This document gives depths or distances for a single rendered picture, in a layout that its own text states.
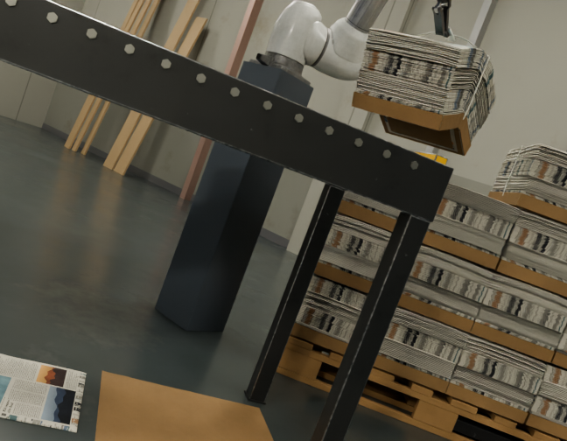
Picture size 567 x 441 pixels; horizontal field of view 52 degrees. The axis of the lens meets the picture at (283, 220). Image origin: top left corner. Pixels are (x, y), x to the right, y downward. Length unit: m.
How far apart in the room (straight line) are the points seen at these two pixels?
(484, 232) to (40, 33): 1.53
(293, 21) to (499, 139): 2.77
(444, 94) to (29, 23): 1.04
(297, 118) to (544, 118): 3.64
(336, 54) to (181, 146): 4.59
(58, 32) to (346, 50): 1.36
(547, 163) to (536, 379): 0.74
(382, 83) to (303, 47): 0.55
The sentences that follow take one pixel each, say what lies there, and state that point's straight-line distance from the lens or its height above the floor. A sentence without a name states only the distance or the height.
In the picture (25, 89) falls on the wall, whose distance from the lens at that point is 9.08.
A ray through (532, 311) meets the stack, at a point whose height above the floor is 0.52.
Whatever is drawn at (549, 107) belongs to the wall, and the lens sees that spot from 4.67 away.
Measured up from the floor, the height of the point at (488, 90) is 1.12.
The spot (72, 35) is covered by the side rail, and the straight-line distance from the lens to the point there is 1.08.
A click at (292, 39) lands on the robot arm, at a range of 2.19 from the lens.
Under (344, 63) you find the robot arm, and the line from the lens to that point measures 2.27.
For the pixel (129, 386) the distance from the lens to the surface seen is 1.64.
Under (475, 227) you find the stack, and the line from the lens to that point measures 2.08.
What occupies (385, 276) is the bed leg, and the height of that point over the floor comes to 0.54.
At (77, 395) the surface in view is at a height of 0.01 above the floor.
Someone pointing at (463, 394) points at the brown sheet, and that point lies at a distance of 2.19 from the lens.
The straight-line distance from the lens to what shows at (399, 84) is 1.71.
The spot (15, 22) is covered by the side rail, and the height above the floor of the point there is 0.75.
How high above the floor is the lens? 0.68
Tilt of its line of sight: 5 degrees down
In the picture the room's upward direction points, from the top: 21 degrees clockwise
